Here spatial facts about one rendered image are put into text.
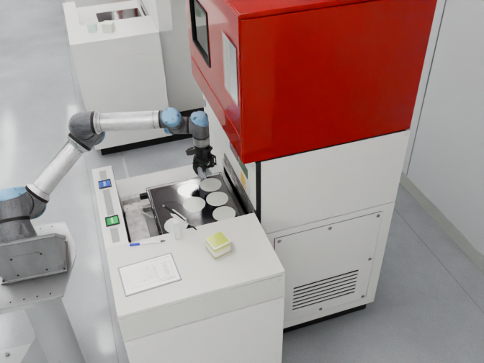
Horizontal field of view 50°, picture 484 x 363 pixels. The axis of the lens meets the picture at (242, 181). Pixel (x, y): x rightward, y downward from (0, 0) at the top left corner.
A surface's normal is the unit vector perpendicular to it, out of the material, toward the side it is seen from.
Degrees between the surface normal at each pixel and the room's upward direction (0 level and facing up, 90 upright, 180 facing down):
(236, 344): 90
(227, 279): 0
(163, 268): 0
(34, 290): 0
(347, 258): 90
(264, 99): 90
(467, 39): 90
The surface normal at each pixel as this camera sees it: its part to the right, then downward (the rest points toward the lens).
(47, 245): 0.26, 0.60
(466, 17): -0.95, 0.22
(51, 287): -0.02, -0.78
